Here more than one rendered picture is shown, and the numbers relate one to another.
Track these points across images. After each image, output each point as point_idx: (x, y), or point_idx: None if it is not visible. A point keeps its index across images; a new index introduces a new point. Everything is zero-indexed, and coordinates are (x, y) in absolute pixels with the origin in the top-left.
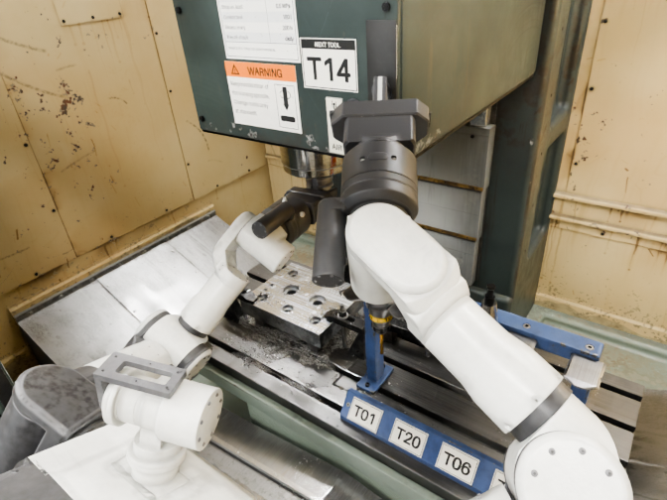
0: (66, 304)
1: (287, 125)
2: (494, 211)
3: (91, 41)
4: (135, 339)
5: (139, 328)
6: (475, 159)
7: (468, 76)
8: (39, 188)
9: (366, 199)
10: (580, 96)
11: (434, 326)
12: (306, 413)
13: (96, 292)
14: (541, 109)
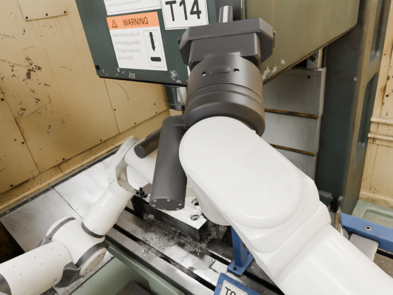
0: (33, 205)
1: (155, 64)
2: (327, 133)
3: (46, 30)
4: (43, 242)
5: (48, 232)
6: (312, 93)
7: (307, 17)
8: (12, 128)
9: (207, 115)
10: (388, 45)
11: (289, 268)
12: (188, 291)
13: (53, 196)
14: (362, 52)
